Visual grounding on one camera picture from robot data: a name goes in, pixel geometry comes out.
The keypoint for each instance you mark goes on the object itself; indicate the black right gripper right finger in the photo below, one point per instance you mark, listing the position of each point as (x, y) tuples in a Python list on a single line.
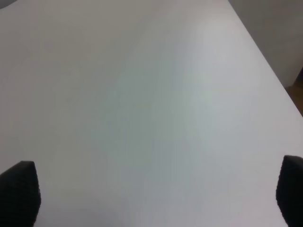
[(289, 191)]

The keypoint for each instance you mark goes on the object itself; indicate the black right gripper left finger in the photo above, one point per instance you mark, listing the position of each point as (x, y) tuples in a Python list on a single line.
[(20, 197)]

